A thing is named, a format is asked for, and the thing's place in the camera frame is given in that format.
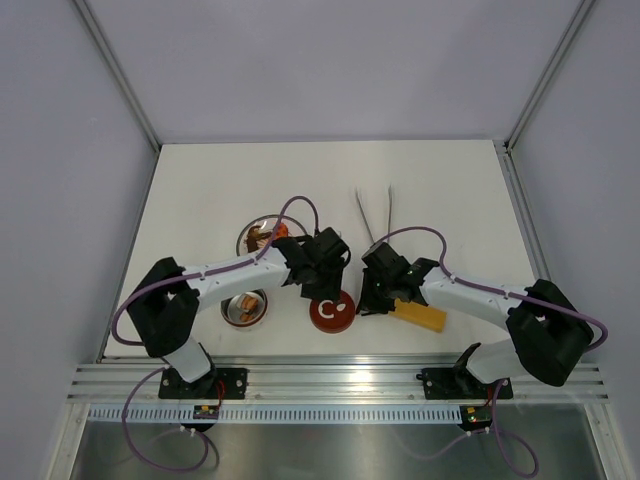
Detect metal tongs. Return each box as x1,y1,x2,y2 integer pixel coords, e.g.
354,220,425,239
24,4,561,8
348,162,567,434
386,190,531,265
353,184,396,241

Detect red round lunch box lid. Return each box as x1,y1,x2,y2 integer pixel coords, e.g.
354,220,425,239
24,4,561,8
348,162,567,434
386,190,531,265
309,291,356,334

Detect yellow cutlery case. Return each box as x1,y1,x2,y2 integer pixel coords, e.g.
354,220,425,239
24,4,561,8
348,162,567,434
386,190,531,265
389,300,447,333

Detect orange shrimp food piece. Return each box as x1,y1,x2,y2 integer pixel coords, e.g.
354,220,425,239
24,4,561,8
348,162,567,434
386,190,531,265
238,294,259,322

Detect round steel lunch box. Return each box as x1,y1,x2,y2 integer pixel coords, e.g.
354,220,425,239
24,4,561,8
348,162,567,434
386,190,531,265
220,289,269,330

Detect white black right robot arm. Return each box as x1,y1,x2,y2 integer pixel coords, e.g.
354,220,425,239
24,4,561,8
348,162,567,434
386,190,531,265
359,257,594,396

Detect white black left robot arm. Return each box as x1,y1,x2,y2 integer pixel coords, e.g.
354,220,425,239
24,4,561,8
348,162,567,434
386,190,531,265
124,228,351,398

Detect round food plate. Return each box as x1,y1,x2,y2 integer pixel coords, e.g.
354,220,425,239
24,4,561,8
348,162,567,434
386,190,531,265
235,214,307,256

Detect orange round food piece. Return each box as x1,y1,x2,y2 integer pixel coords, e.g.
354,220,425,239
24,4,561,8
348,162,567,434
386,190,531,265
275,223,289,239

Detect brown food piece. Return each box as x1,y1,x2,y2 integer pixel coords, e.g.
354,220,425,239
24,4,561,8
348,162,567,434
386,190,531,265
244,226,272,253

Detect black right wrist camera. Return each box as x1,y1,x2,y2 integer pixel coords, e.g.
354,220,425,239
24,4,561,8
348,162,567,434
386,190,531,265
361,242,410,283

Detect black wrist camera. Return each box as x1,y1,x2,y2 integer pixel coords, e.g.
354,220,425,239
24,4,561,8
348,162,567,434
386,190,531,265
311,227,351,268
361,242,410,283

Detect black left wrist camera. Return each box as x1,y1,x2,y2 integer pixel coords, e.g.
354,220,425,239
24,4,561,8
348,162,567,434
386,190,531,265
311,227,351,268

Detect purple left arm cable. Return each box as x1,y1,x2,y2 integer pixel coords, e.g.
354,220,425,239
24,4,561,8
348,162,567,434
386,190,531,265
109,195,321,473

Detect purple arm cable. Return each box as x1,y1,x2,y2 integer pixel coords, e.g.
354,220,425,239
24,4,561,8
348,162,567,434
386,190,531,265
379,226,610,474
109,195,321,473

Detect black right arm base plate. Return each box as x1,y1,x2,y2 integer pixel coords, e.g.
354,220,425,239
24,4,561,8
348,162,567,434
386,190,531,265
415,367,498,400

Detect aluminium front rail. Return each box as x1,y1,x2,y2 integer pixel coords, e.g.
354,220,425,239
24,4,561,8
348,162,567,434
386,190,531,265
66,355,610,405

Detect white slotted cable duct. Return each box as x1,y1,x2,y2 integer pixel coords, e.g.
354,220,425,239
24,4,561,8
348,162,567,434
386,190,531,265
88,404,462,425

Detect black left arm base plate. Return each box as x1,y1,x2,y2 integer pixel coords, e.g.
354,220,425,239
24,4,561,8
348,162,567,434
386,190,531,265
158,368,249,400

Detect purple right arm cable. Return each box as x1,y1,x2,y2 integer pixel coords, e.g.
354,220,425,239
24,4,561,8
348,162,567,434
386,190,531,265
379,226,610,474

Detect aluminium frame post right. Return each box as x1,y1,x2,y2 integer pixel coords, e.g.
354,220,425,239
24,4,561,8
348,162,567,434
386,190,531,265
503,0,599,155

